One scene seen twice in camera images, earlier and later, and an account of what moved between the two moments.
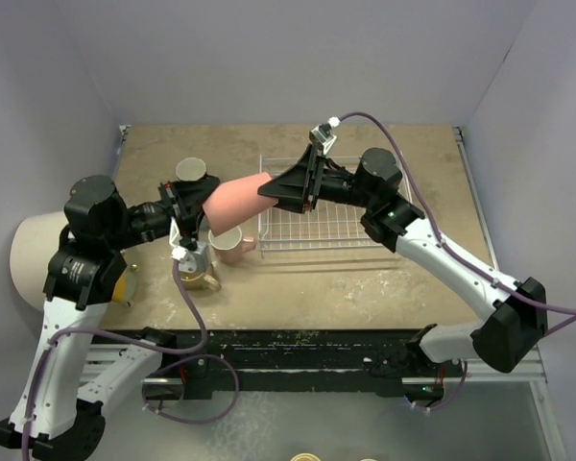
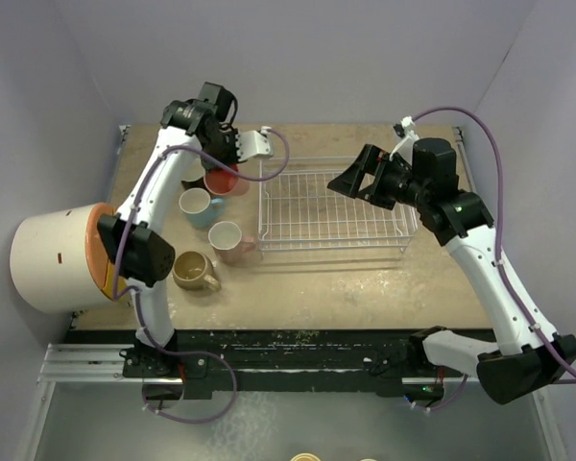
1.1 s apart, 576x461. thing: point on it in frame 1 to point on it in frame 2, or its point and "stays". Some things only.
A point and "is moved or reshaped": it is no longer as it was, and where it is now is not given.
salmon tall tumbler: [234, 200] is moved or reshaped
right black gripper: [292, 189] to [373, 160]
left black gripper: [182, 200] to [230, 137]
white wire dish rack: [334, 224] stays
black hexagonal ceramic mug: [190, 169] stays
